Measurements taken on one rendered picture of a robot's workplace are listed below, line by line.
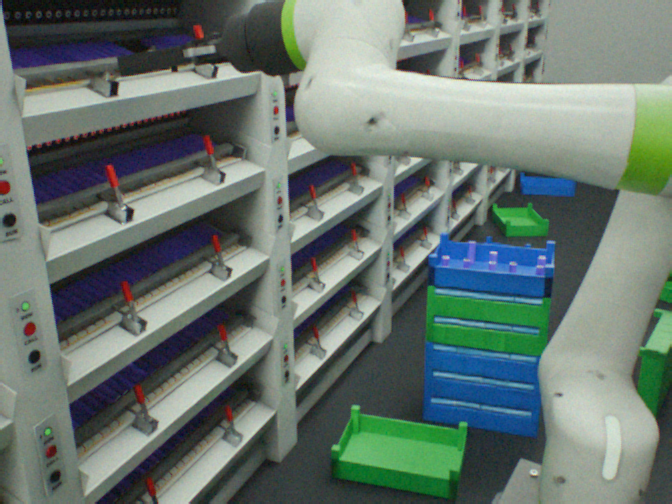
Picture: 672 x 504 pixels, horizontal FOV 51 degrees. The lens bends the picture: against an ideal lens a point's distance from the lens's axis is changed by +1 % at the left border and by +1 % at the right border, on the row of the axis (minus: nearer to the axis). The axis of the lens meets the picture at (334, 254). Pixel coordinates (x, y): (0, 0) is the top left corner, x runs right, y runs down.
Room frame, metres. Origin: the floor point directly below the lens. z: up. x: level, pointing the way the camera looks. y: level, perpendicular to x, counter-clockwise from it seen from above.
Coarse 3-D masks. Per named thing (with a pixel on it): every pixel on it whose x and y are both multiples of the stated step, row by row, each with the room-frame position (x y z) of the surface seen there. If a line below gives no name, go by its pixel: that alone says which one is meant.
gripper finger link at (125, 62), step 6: (132, 54) 1.04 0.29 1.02; (138, 54) 1.04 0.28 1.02; (144, 54) 1.03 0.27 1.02; (120, 60) 1.05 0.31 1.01; (126, 60) 1.05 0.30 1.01; (132, 60) 1.04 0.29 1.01; (120, 66) 1.05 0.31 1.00; (126, 66) 1.05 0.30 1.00; (132, 66) 1.04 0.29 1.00; (126, 72) 1.05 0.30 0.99; (132, 72) 1.04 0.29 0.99; (138, 72) 1.04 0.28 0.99; (144, 72) 1.03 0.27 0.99; (150, 72) 1.03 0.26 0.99
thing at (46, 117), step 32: (32, 32) 1.16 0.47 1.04; (64, 32) 1.22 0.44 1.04; (192, 32) 1.52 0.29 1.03; (192, 64) 1.37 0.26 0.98; (32, 96) 0.99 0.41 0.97; (64, 96) 1.02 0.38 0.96; (96, 96) 1.06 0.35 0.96; (128, 96) 1.10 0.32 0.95; (160, 96) 1.17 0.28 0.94; (192, 96) 1.26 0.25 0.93; (224, 96) 1.35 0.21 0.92; (32, 128) 0.93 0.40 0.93; (64, 128) 0.99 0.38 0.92; (96, 128) 1.05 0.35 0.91
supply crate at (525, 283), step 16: (448, 240) 1.82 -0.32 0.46; (432, 256) 1.64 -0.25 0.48; (448, 256) 1.82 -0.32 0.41; (464, 256) 1.81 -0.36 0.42; (480, 256) 1.79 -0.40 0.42; (512, 256) 1.77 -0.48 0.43; (528, 256) 1.76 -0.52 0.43; (544, 256) 1.74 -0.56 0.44; (432, 272) 1.64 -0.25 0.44; (448, 272) 1.62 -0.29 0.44; (464, 272) 1.61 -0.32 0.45; (480, 272) 1.60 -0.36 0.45; (496, 272) 1.59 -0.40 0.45; (528, 272) 1.71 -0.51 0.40; (464, 288) 1.61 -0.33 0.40; (480, 288) 1.60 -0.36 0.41; (496, 288) 1.59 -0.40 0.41; (512, 288) 1.58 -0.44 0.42; (528, 288) 1.57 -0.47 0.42; (544, 288) 1.55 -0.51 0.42
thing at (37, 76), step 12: (96, 60) 1.14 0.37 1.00; (108, 60) 1.16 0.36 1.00; (24, 72) 1.00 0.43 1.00; (36, 72) 1.01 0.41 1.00; (48, 72) 1.03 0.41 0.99; (60, 72) 1.06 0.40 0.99; (72, 72) 1.08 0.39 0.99; (84, 72) 1.10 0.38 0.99; (108, 72) 1.14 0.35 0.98; (120, 72) 1.16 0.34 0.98; (36, 84) 1.02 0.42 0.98; (48, 84) 1.04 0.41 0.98
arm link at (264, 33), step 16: (272, 0) 0.94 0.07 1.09; (256, 16) 0.93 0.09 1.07; (272, 16) 0.91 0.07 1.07; (256, 32) 0.92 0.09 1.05; (272, 32) 0.90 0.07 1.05; (256, 48) 0.92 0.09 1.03; (272, 48) 0.91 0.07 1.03; (256, 64) 0.93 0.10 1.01; (272, 64) 0.92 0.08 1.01; (288, 64) 0.91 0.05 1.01; (288, 80) 0.95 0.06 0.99
